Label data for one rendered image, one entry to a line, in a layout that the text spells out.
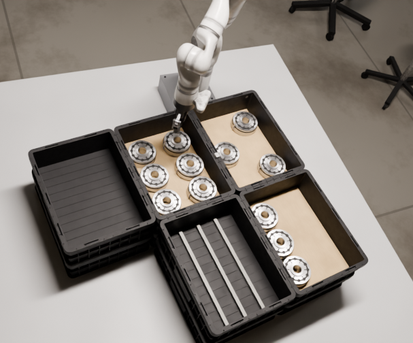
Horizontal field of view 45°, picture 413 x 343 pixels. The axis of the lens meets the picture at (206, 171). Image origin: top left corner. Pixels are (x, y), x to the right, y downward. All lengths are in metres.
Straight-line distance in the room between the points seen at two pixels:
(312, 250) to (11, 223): 1.06
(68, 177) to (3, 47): 1.74
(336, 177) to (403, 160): 1.29
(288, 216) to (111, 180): 0.65
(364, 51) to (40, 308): 3.01
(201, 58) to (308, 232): 0.76
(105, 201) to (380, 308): 1.07
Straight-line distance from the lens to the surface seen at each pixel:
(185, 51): 1.51
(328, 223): 1.87
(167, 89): 2.14
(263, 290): 1.72
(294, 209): 1.89
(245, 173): 1.91
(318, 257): 1.83
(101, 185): 1.80
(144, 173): 1.80
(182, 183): 1.83
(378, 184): 3.24
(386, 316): 2.02
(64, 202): 1.77
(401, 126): 3.62
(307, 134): 2.29
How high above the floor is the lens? 2.37
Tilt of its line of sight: 55 degrees down
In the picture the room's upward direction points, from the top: 19 degrees clockwise
